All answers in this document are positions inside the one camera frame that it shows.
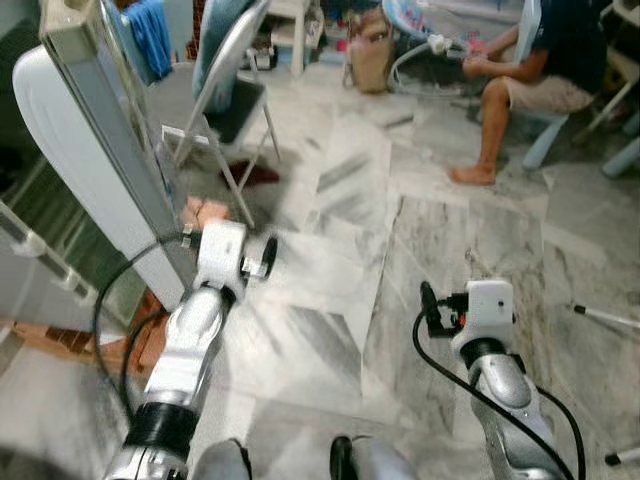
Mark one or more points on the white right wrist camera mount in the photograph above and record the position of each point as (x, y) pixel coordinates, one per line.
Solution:
(490, 310)

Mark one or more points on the small white table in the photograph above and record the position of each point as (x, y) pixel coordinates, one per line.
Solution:
(298, 30)

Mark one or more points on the white pole with black tip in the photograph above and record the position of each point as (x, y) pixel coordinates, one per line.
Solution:
(610, 317)
(625, 456)

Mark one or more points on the grey fridge body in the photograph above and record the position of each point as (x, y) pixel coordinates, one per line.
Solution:
(40, 230)

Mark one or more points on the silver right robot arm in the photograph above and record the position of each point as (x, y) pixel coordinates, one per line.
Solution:
(505, 385)

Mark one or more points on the blue towel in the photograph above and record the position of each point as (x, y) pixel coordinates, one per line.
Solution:
(150, 35)

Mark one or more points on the silver left robot leg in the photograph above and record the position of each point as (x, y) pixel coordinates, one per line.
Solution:
(222, 462)

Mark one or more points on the teal cloth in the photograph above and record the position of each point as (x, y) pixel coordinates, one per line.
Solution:
(215, 45)

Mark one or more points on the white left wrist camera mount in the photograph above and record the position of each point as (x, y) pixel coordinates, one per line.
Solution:
(222, 255)

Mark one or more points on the baby bouncer seat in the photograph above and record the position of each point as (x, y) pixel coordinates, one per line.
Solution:
(450, 20)

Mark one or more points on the seated person in shorts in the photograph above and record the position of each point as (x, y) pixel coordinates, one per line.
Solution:
(560, 40)

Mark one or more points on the dark red cloth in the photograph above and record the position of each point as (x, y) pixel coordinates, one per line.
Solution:
(255, 175)

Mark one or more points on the silver robot leg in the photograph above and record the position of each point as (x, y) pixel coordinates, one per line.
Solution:
(222, 462)
(375, 462)

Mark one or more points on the brown bag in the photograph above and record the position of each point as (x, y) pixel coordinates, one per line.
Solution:
(370, 60)

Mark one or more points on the light blue plastic chair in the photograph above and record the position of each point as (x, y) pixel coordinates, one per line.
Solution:
(545, 135)

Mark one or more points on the grey metal folding chair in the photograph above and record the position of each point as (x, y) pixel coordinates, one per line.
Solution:
(235, 110)

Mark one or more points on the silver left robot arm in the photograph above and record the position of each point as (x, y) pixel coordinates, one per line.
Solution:
(190, 340)

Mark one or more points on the silver right robot leg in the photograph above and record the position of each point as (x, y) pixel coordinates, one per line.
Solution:
(375, 462)

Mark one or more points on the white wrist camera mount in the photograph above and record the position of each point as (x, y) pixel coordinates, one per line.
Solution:
(490, 310)
(222, 255)

